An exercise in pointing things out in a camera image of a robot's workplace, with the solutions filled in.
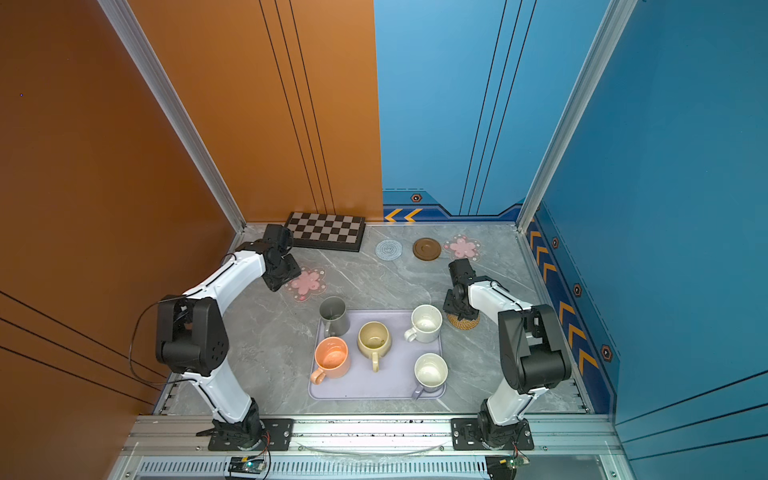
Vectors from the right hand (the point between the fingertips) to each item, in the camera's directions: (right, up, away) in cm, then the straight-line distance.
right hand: (456, 308), depth 95 cm
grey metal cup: (-38, -1, -6) cm, 38 cm away
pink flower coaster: (-50, +8, +9) cm, 51 cm away
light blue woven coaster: (-22, +19, +17) cm, 34 cm away
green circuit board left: (-55, -33, -24) cm, 68 cm away
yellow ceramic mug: (-26, -9, -6) cm, 28 cm away
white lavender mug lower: (-10, -15, -13) cm, 22 cm away
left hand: (-52, +12, 0) cm, 53 cm away
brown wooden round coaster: (-8, +19, +17) cm, 27 cm away
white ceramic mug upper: (-10, -3, -4) cm, 11 cm away
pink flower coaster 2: (+6, +20, +17) cm, 27 cm away
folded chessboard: (-46, +26, +18) cm, 56 cm away
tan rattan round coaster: (+2, -4, -4) cm, 6 cm away
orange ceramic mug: (-38, -12, -11) cm, 41 cm away
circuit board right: (+6, -33, -25) cm, 42 cm away
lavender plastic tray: (-23, -11, -14) cm, 29 cm away
